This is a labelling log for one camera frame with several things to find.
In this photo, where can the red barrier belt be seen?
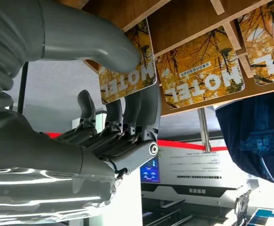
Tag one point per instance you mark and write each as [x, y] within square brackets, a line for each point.
[181, 145]

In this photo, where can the wooden card holder rack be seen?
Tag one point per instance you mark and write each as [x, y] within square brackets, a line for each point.
[181, 21]

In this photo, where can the person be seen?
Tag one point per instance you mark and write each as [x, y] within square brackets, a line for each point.
[251, 134]

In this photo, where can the small blue display screen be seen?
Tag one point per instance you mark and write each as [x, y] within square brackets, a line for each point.
[150, 171]

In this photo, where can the metal bracket stand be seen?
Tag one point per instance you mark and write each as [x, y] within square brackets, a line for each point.
[242, 206]

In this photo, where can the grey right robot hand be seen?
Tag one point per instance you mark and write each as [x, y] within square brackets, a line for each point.
[33, 156]

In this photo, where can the blue framed monitor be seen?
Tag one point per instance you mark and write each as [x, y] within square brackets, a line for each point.
[263, 218]

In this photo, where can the white printed sign board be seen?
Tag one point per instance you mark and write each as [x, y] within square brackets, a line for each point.
[198, 165]

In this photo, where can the silver stanchion pole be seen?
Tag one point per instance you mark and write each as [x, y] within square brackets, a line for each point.
[204, 131]

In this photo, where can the ribbed grey right arm sleeve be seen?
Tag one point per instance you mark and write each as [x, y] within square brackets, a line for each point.
[3, 46]

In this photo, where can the thin black pole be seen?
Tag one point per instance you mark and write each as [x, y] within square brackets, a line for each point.
[22, 90]

